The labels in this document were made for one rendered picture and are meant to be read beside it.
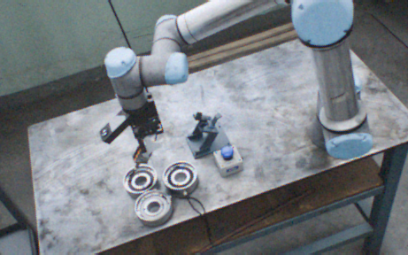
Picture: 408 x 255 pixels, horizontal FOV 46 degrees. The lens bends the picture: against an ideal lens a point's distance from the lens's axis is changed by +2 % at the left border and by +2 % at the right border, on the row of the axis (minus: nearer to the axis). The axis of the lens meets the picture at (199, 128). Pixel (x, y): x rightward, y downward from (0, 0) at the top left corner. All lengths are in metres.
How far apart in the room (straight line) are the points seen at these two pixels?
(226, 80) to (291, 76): 0.24
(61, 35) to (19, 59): 0.28
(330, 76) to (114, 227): 0.74
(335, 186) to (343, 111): 0.56
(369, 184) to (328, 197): 0.15
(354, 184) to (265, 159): 0.39
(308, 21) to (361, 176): 0.89
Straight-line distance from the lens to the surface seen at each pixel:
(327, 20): 1.01
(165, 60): 1.14
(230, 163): 1.43
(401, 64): 3.07
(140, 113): 1.27
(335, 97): 1.19
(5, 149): 3.01
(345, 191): 1.74
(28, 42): 2.97
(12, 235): 2.32
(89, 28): 2.95
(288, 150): 1.51
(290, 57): 1.83
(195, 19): 1.20
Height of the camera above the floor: 1.97
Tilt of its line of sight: 47 degrees down
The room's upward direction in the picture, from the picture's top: 12 degrees counter-clockwise
